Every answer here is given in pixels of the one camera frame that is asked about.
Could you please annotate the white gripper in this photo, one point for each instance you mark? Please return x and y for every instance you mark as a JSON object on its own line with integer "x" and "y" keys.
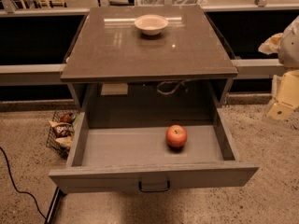
{"x": 290, "y": 48}

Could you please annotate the red apple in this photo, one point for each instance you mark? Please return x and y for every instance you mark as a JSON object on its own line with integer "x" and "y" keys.
{"x": 176, "y": 136}

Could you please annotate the grey cabinet counter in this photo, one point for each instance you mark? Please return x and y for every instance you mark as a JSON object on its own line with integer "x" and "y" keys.
{"x": 110, "y": 49}

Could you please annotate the open grey top drawer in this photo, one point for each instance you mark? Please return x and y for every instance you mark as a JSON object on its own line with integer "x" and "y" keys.
{"x": 116, "y": 158}

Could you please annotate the beige bowl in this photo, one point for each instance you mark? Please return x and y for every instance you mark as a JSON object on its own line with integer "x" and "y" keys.
{"x": 151, "y": 24}

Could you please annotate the white label inside cabinet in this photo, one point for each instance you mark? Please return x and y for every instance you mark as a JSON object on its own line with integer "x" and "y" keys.
{"x": 114, "y": 89}

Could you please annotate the brown snack bag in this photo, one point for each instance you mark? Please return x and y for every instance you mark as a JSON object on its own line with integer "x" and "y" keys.
{"x": 61, "y": 129}

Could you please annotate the black drawer handle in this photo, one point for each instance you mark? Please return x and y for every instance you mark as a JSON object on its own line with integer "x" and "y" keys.
{"x": 154, "y": 187}

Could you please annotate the black wire basket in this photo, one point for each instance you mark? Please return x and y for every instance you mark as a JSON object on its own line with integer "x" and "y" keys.
{"x": 62, "y": 145}

